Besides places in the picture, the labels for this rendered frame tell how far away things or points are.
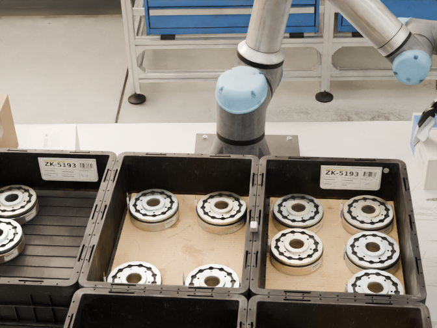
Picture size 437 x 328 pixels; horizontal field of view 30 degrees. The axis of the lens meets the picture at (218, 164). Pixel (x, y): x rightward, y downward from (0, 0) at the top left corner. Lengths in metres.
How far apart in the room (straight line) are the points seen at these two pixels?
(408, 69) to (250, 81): 0.36
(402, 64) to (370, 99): 1.92
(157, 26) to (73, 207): 1.80
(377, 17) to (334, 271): 0.53
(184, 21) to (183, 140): 1.35
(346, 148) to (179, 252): 0.67
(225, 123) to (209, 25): 1.60
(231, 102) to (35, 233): 0.52
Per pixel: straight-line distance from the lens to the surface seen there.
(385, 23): 1.73
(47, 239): 1.71
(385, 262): 1.58
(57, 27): 4.35
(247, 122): 1.86
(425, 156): 1.99
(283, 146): 2.06
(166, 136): 2.17
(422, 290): 1.44
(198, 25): 3.45
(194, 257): 1.62
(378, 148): 2.14
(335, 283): 1.57
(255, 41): 1.93
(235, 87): 1.85
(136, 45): 3.50
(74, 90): 3.78
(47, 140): 2.06
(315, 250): 1.59
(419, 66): 1.73
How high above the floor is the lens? 1.94
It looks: 37 degrees down
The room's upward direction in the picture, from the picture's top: 2 degrees counter-clockwise
